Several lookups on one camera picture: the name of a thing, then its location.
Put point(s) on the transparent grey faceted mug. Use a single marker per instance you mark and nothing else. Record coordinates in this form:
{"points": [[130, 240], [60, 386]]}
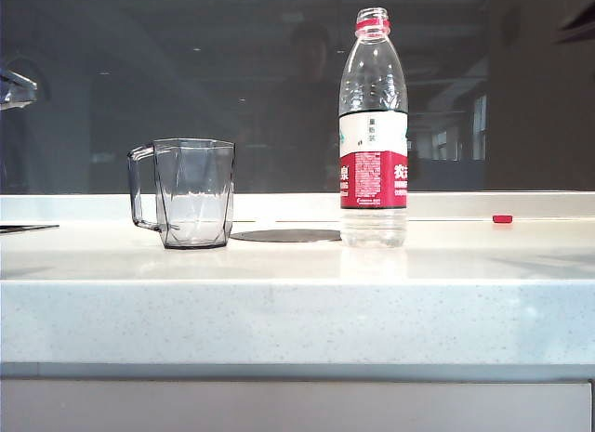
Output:
{"points": [[195, 218]]}

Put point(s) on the white cabinet front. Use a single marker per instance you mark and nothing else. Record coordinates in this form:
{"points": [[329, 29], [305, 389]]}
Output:
{"points": [[297, 406]]}

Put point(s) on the red bottle cap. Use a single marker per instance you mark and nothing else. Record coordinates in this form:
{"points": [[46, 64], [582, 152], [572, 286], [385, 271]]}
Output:
{"points": [[503, 219]]}

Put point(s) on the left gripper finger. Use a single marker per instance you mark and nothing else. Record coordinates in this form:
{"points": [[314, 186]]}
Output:
{"points": [[16, 90]]}

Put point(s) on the black flat panel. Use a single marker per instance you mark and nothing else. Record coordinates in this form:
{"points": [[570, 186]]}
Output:
{"points": [[23, 228]]}

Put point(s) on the round metal countertop disc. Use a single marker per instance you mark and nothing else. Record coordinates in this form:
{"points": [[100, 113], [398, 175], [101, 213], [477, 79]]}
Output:
{"points": [[288, 236]]}

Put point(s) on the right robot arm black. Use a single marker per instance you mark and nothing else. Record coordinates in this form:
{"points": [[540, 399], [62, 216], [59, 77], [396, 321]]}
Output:
{"points": [[581, 28]]}

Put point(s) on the clear water bottle red label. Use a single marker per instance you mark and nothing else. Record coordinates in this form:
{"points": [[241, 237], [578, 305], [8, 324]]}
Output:
{"points": [[372, 181]]}

